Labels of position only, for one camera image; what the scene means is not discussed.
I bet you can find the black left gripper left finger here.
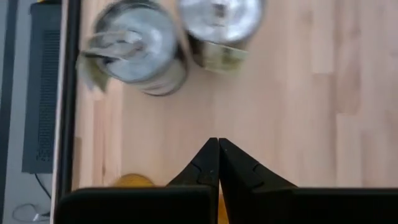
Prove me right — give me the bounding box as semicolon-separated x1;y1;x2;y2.
54;138;221;224

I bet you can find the amber ribbed glass candle holder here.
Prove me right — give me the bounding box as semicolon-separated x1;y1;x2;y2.
113;173;155;188

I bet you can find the thin white cable loop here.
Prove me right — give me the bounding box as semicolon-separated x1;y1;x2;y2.
11;202;51;223

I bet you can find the black aluminium rig frame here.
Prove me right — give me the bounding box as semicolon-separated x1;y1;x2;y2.
51;0;82;224

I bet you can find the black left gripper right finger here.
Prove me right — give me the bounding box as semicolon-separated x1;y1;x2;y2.
218;138;398;224

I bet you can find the scented candle tin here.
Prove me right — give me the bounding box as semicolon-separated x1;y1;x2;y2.
177;0;267;75
76;0;190;97

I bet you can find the thin black cable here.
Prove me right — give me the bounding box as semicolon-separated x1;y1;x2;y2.
33;172;52;200

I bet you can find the black ventilated computer case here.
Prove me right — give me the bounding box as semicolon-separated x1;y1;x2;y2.
21;2;62;174

